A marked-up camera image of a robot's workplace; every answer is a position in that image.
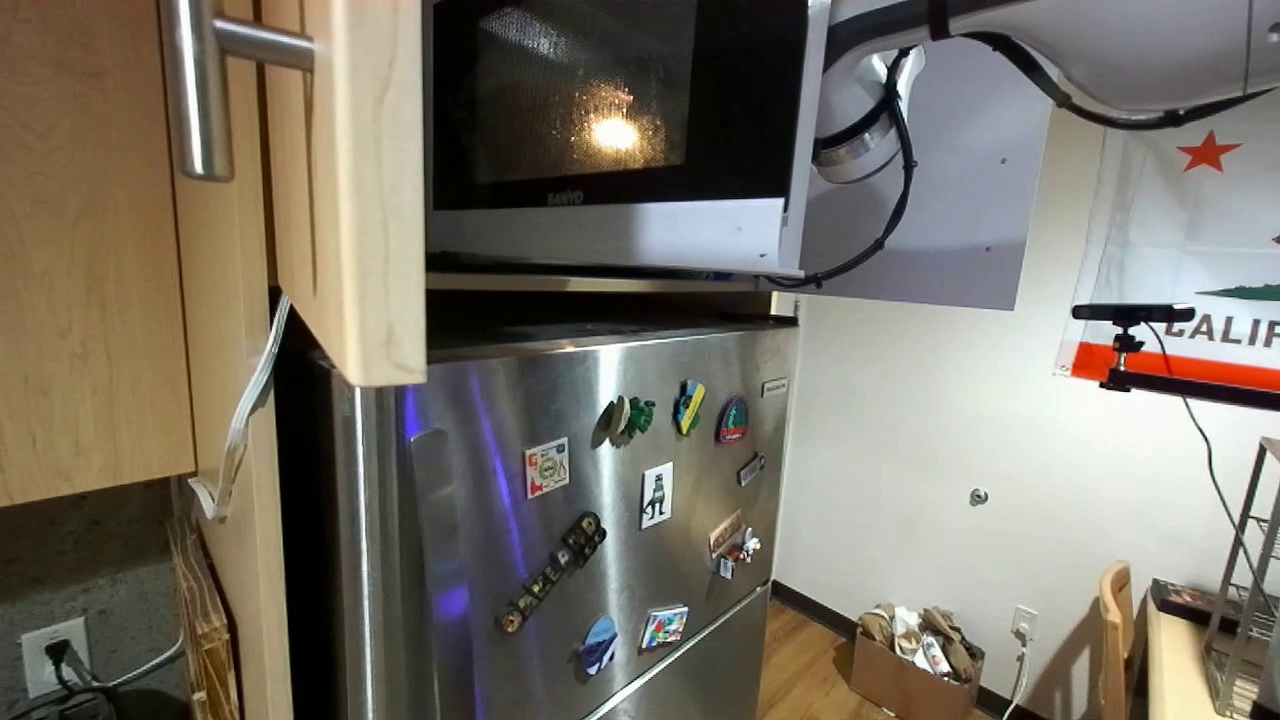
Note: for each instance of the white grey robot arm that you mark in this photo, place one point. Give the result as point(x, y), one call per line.
point(871, 69)

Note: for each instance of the microwave with open door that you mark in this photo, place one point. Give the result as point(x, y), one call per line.
point(632, 136)

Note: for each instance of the green oval magnet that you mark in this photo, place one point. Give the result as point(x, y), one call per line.
point(622, 420)

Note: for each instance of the blue yellow magnet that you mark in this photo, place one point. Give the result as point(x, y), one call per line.
point(691, 406)

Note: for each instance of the round red blue magnet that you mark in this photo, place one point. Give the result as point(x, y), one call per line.
point(732, 420)

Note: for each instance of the white black picture magnet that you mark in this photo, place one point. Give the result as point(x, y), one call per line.
point(653, 494)

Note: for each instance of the white square card magnet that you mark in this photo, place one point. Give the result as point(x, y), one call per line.
point(546, 471)

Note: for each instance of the stainless steel refrigerator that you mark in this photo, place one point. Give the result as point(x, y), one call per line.
point(405, 527)

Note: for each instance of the long dark bar magnet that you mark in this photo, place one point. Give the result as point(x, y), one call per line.
point(570, 554)

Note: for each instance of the small cluster magnet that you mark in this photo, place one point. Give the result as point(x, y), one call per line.
point(732, 544)

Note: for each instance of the colourful rectangular magnet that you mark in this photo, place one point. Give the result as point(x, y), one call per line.
point(667, 624)

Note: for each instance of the blue shield magnet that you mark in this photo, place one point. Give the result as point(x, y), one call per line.
point(596, 649)

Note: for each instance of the cardboard box with items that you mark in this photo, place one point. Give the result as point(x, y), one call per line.
point(914, 660)

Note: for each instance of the white outlet with plug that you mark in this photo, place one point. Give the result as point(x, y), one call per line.
point(1024, 624)

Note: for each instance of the wooden kitchen cabinet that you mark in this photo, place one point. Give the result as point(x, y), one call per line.
point(136, 302)

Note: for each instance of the wooden chair back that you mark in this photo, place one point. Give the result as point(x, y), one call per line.
point(1115, 645)

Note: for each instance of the black camera on stand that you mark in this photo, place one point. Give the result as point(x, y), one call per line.
point(1135, 323)

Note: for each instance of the steel cabinet handle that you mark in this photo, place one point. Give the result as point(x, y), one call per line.
point(196, 47)

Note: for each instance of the California flag on wall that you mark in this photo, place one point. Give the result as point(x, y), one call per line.
point(1189, 219)

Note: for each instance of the metal shelf frame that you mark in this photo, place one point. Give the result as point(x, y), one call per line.
point(1245, 592)

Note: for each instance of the wall power outlet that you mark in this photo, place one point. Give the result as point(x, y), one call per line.
point(44, 652)

